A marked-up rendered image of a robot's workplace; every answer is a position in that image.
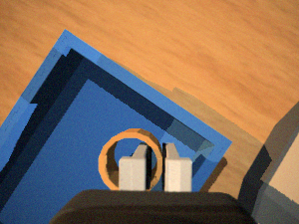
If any blue open-top crate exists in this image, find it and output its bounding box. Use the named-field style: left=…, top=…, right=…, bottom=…
left=0, top=30, right=232, bottom=224

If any orange hollow ring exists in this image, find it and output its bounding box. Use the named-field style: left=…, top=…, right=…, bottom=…
left=99, top=128, right=162, bottom=191

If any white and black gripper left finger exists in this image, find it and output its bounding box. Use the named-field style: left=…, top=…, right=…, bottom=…
left=119, top=142, right=151, bottom=191

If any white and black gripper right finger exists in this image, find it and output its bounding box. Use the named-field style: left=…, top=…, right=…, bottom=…
left=161, top=143, right=192, bottom=192

